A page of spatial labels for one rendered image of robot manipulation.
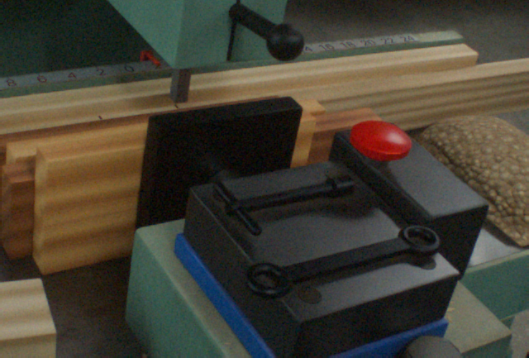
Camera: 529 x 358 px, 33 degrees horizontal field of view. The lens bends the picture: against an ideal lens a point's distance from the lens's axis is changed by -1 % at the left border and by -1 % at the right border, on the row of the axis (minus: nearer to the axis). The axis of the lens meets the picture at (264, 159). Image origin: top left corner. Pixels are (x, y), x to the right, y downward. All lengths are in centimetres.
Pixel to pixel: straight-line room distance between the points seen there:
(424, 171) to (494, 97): 33
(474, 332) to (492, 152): 24
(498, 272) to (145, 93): 26
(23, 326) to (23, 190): 9
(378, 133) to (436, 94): 28
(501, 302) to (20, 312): 34
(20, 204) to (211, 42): 14
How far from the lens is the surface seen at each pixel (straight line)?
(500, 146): 66
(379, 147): 43
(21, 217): 51
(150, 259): 44
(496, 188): 64
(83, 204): 49
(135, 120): 56
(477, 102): 76
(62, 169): 47
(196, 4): 50
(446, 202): 43
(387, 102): 68
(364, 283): 38
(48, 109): 56
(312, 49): 68
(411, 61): 71
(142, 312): 46
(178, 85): 58
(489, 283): 61
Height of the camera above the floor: 123
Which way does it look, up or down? 32 degrees down
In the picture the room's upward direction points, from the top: 11 degrees clockwise
